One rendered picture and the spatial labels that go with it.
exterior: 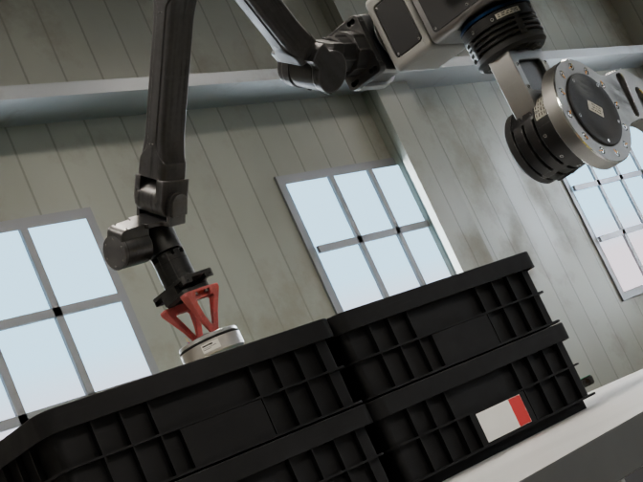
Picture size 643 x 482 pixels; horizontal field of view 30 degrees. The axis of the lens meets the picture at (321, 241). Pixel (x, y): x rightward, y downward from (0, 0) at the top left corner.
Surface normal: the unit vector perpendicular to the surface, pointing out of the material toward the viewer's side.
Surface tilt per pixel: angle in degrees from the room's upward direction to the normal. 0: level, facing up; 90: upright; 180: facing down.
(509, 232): 90
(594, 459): 90
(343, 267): 90
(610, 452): 90
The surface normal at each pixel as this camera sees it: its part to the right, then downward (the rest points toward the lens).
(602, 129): 0.64, -0.42
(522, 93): -0.65, 0.15
